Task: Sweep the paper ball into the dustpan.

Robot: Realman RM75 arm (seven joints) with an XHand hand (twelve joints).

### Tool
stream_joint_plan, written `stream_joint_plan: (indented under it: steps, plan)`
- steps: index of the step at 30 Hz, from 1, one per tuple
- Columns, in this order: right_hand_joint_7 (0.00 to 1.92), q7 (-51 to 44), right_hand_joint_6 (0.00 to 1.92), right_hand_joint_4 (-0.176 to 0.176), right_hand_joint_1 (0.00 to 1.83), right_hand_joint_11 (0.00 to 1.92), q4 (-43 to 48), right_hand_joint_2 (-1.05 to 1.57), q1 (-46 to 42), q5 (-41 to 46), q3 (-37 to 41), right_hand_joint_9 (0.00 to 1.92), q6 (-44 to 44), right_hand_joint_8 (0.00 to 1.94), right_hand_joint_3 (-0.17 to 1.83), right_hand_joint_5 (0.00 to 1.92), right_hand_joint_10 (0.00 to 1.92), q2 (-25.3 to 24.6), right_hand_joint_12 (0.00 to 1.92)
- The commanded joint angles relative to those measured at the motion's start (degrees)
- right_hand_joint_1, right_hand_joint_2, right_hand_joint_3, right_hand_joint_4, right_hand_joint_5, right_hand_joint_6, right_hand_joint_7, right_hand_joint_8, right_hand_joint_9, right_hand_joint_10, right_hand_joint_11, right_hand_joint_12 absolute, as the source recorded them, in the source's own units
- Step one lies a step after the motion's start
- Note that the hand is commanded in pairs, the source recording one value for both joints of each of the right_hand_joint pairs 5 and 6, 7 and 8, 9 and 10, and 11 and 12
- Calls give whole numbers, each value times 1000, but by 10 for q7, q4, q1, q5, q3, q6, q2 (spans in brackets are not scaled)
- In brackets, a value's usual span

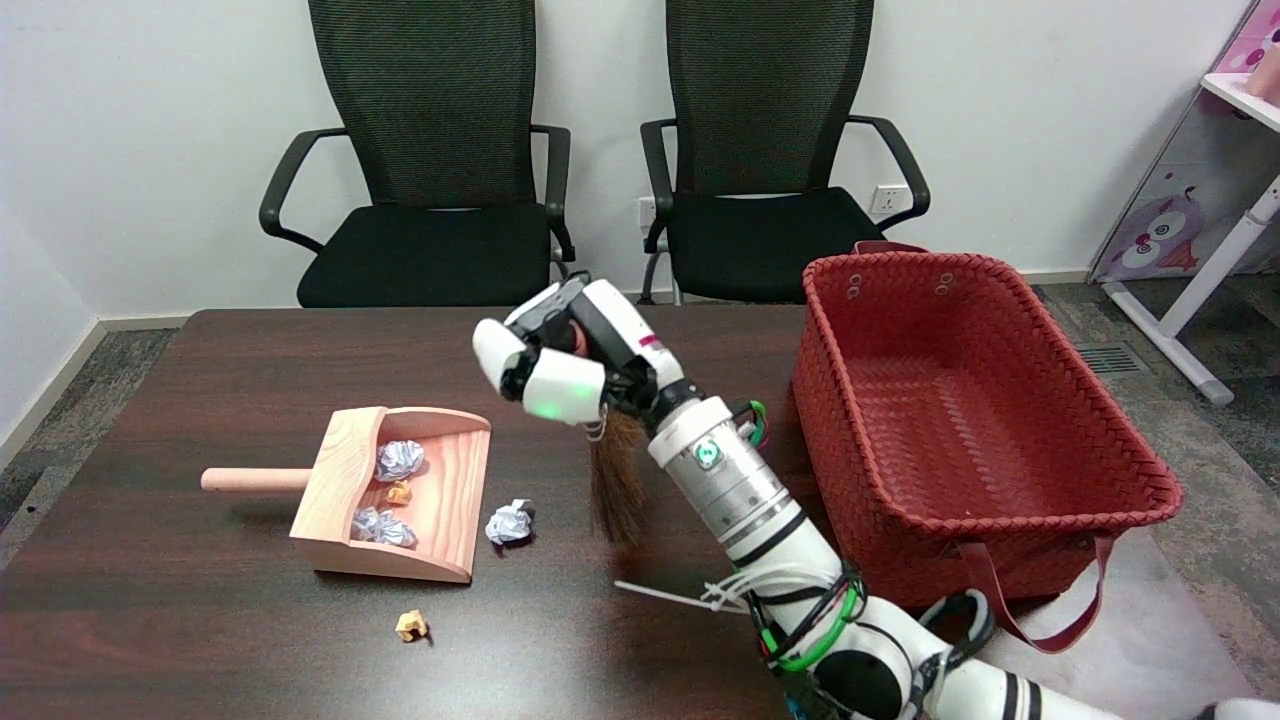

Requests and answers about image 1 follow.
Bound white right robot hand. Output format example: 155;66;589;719
472;278;689;426

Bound white desk leg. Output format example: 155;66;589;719
1103;175;1280;406

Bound brown straw hand broom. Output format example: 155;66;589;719
570;325;651;546

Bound floor vent grille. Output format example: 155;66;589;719
1075;343;1141;376

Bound black mesh office chair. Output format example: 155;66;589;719
640;0;931;306
259;0;579;309

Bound pink cup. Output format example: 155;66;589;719
1245;45;1280;101

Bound wooden dustpan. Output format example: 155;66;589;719
200;405;493;585

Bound pink cartoon kids shelf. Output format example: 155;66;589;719
1088;0;1280;283

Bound red woven basket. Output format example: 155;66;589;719
790;240;1184;656

